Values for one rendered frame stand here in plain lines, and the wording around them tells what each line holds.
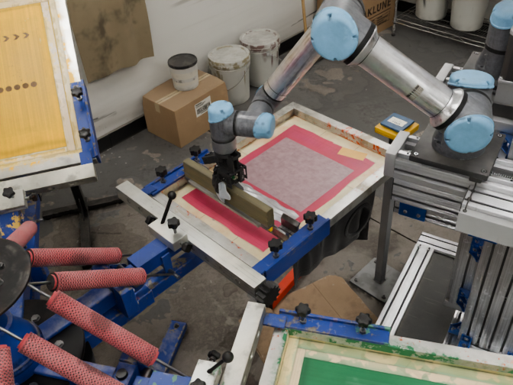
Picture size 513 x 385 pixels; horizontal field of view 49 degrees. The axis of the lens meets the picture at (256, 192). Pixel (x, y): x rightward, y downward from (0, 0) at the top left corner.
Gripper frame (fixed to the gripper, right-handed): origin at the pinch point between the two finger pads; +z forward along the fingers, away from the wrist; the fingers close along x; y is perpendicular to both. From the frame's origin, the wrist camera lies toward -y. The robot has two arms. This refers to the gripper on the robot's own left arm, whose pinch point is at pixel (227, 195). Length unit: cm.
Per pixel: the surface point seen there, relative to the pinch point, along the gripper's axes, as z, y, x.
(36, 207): 13, -62, -41
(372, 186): 7, 29, 41
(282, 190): 9.8, 4.5, 21.9
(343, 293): 103, 4, 62
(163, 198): 6.2, -21.8, -11.0
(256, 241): 9.8, 15.0, -2.4
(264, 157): 9.7, -14.2, 31.8
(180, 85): 71, -176, 111
